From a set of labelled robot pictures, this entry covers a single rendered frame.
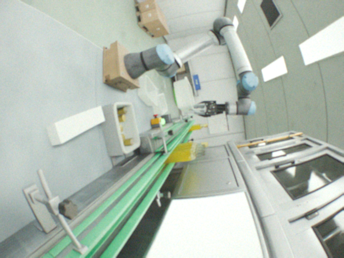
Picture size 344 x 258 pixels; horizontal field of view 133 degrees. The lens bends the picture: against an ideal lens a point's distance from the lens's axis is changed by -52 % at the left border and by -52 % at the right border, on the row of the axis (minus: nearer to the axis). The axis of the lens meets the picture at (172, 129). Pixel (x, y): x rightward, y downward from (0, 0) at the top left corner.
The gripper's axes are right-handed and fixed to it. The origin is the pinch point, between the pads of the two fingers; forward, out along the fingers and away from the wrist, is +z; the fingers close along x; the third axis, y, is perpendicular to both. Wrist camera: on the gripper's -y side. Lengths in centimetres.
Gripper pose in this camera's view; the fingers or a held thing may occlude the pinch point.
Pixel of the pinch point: (191, 109)
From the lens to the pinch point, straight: 87.5
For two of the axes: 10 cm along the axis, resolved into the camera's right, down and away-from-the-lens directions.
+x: 0.2, 10.0, 0.1
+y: -2.5, 0.1, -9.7
